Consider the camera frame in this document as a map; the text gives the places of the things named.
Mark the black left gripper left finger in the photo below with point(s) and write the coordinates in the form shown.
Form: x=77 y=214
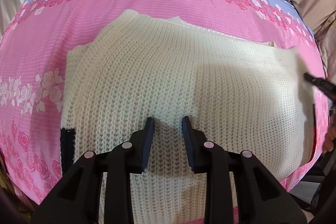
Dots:
x=76 y=196

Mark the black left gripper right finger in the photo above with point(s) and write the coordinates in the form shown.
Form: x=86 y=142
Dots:
x=238 y=186

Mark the right hand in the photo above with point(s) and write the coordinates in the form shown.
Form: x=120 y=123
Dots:
x=328 y=144

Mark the white patterned pillow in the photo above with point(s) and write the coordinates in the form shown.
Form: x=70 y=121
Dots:
x=325 y=38

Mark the pink floral bed sheet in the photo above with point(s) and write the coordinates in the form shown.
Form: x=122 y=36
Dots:
x=34 y=51

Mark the white knit sweater with stripes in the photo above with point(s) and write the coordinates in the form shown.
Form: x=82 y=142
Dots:
x=241 y=94

